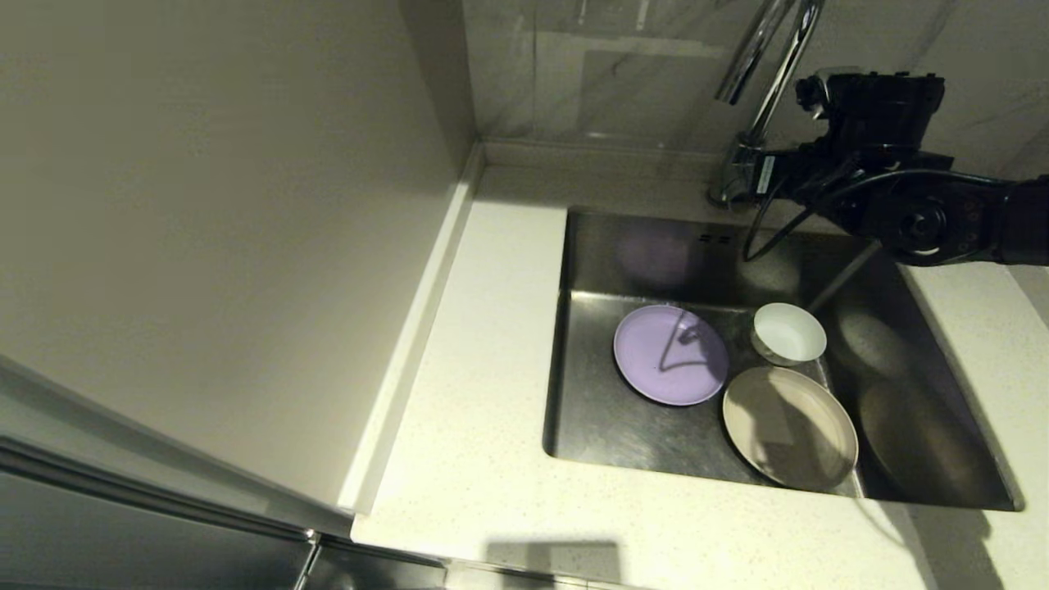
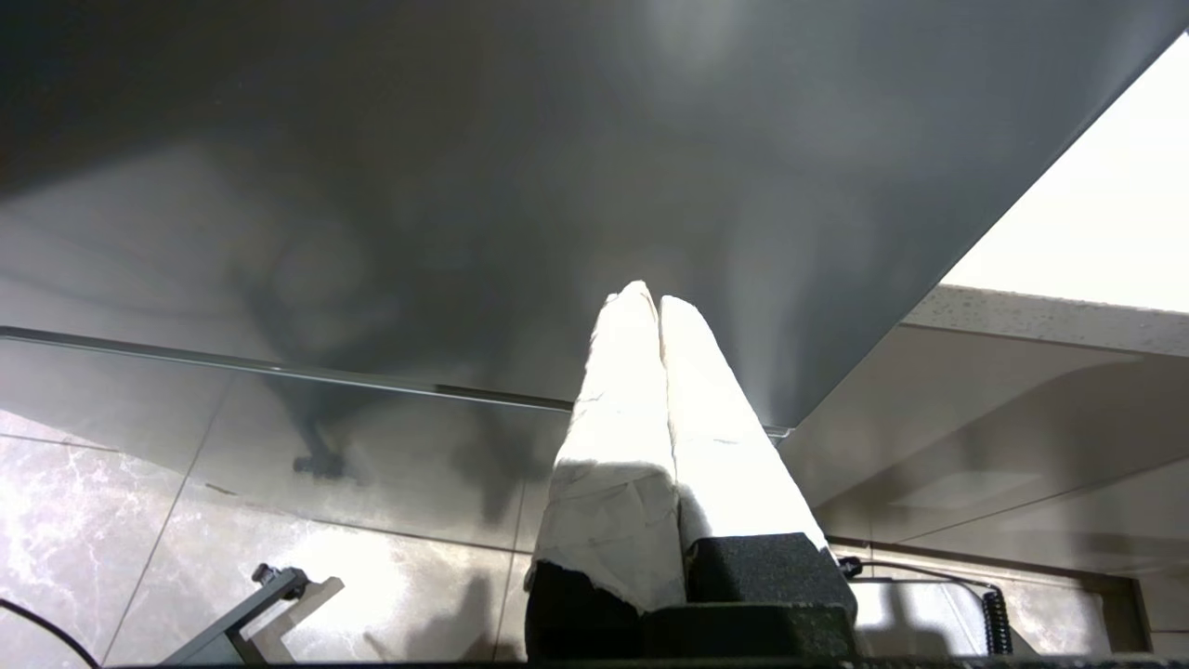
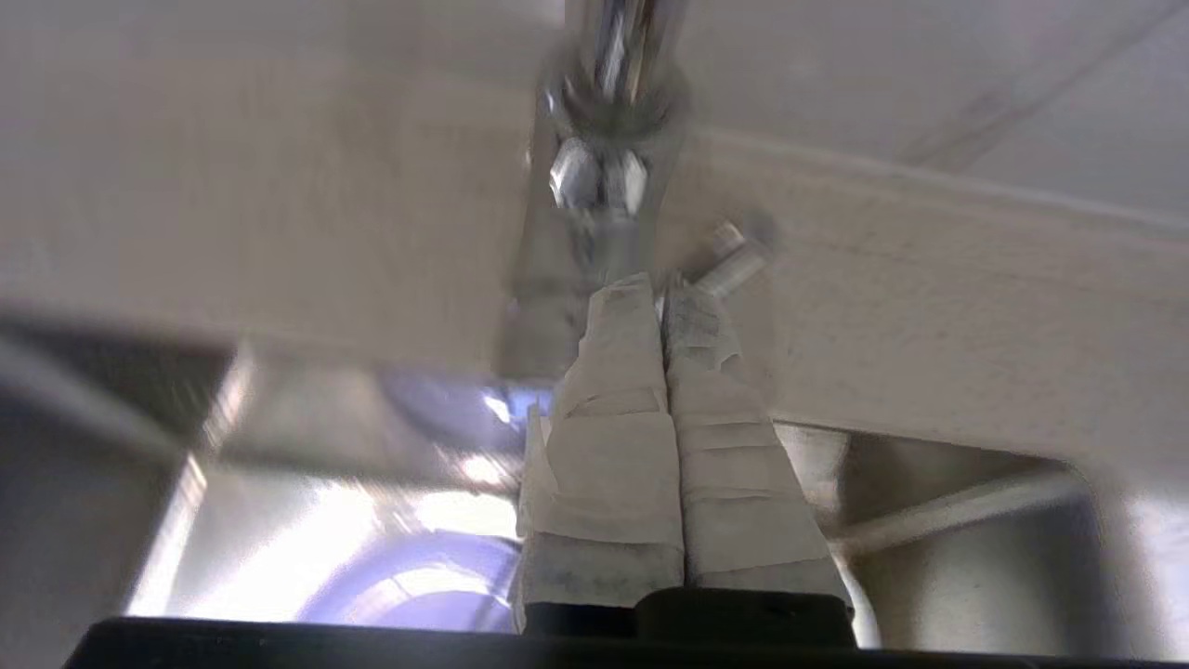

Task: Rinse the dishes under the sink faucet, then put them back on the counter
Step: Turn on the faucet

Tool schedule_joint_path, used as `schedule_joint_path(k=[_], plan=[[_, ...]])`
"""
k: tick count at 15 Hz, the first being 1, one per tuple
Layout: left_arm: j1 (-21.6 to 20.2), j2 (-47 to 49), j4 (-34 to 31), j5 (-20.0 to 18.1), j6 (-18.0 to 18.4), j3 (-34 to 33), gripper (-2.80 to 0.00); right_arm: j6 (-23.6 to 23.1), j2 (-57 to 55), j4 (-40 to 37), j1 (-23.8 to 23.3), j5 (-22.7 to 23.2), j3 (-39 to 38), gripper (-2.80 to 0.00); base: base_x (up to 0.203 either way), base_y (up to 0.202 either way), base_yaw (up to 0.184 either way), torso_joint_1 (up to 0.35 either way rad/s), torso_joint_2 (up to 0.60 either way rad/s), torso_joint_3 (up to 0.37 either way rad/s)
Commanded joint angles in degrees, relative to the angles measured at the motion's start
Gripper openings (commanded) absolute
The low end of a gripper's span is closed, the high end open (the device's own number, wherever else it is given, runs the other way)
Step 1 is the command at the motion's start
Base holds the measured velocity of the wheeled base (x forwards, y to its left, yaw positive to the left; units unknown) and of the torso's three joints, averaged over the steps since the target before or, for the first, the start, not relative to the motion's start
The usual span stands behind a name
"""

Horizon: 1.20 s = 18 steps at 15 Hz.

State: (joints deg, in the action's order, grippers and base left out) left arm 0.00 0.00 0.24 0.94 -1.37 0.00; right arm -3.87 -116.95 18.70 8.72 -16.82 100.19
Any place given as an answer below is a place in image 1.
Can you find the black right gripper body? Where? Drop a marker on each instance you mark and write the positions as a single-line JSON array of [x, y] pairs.
[[795, 176]]

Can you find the white bowl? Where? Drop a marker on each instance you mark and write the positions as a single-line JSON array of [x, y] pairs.
[[788, 334]]

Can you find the purple plate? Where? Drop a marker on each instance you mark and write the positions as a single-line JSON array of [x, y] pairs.
[[647, 360]]

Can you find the beige plate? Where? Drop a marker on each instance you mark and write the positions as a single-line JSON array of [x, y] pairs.
[[787, 426]]

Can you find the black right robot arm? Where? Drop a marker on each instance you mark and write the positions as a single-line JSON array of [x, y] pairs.
[[983, 221]]

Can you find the stainless steel sink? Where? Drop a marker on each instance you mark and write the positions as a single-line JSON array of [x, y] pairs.
[[623, 434]]

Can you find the chrome gooseneck faucet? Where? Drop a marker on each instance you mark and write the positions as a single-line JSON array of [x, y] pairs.
[[778, 65]]

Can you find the under-counter cabinet front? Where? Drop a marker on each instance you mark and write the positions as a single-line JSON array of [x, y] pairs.
[[377, 572]]

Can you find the beige tall cabinet panel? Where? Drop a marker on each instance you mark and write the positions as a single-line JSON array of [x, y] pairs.
[[205, 205]]

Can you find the grey glossy cabinet door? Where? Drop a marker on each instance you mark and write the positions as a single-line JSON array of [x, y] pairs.
[[123, 541]]

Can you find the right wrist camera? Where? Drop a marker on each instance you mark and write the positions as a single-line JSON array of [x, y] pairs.
[[813, 92]]

